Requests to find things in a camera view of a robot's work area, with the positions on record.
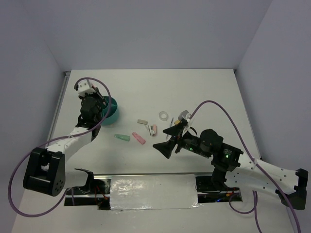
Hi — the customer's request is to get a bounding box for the pink white mini stapler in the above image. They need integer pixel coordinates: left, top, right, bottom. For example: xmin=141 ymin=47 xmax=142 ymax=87
xmin=146 ymin=124 xmax=157 ymax=136

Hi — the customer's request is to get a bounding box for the silver foil base cover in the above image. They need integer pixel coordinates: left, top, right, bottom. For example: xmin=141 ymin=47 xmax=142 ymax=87
xmin=110 ymin=174 xmax=199 ymax=210

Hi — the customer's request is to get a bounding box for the pink highlighter cap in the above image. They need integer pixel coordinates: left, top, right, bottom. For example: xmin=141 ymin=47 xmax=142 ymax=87
xmin=132 ymin=132 xmax=146 ymax=145

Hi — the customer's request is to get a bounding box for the green highlighter cap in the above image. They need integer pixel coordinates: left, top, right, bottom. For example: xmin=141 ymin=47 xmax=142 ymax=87
xmin=114 ymin=134 xmax=130 ymax=142

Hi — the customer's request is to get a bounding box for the teal round divided container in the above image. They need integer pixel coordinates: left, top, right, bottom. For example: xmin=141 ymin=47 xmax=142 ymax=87
xmin=101 ymin=96 xmax=119 ymax=126

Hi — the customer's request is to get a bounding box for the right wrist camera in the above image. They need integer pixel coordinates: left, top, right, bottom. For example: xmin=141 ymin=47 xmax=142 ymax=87
xmin=176 ymin=110 xmax=195 ymax=134

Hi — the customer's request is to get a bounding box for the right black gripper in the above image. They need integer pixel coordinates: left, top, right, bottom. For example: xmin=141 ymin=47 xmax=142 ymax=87
xmin=152 ymin=121 xmax=210 ymax=158

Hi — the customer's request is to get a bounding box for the clear tape roll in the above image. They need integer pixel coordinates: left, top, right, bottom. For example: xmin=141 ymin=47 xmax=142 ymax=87
xmin=159 ymin=111 xmax=169 ymax=121

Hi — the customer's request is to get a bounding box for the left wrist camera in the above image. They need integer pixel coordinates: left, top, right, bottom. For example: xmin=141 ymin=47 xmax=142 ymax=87
xmin=74 ymin=80 xmax=95 ymax=97

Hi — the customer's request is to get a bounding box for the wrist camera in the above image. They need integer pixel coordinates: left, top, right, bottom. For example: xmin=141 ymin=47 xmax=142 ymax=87
xmin=74 ymin=80 xmax=95 ymax=97
xmin=176 ymin=110 xmax=195 ymax=134

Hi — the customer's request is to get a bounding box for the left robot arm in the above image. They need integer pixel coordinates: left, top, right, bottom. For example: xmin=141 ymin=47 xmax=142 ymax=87
xmin=23 ymin=93 xmax=107 ymax=197

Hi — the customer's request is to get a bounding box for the grey eraser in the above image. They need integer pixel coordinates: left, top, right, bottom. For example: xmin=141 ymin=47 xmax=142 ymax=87
xmin=137 ymin=119 xmax=148 ymax=125

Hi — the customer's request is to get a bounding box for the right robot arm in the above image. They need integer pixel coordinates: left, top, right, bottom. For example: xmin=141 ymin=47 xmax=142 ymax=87
xmin=153 ymin=121 xmax=308 ymax=210

